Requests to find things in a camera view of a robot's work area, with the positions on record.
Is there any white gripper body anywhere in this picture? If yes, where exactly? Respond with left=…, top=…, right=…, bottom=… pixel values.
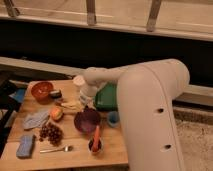
left=79, top=84, right=96, bottom=106

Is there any yellow banana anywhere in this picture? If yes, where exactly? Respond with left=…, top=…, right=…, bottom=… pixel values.
left=61, top=102, right=83, bottom=111

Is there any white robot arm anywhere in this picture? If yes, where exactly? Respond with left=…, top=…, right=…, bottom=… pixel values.
left=79, top=59, right=190, bottom=171

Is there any green bottle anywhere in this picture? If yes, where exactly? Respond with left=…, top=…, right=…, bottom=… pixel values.
left=94, top=83, right=117, bottom=111

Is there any purple bowl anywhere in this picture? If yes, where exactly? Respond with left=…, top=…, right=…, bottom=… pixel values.
left=74, top=107, right=101, bottom=134

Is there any small black can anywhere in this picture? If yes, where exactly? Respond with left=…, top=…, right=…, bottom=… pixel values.
left=49, top=90, right=62, bottom=99

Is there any orange peach fruit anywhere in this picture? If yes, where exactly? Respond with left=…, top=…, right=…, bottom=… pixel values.
left=49, top=107, right=63, bottom=121

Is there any blue cup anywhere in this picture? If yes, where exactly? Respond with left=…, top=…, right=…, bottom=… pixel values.
left=107, top=111, right=120, bottom=127

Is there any red bowl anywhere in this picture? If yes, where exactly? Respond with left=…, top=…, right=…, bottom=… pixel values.
left=31, top=81, right=53, bottom=101

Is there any dark small cup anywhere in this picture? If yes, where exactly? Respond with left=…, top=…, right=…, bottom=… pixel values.
left=88, top=139, right=103, bottom=155

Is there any red grapes bunch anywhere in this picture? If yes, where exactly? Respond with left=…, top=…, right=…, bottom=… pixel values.
left=39, top=122, right=63, bottom=146

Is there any orange carrot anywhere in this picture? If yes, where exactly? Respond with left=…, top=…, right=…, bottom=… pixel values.
left=92, top=125, right=100, bottom=152

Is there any metal spoon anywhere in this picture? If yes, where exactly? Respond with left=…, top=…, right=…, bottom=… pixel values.
left=40, top=146, right=73, bottom=154

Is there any grey cloth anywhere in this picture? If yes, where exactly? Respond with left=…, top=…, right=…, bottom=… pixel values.
left=23, top=110, right=49, bottom=130

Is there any blue object at table edge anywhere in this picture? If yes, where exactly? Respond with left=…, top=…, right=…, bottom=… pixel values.
left=11, top=88, right=26, bottom=103

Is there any black chair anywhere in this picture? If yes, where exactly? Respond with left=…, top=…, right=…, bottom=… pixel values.
left=0, top=71, right=20, bottom=156

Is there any blue sponge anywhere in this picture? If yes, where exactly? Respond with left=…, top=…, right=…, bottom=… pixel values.
left=16, top=134, right=36, bottom=159

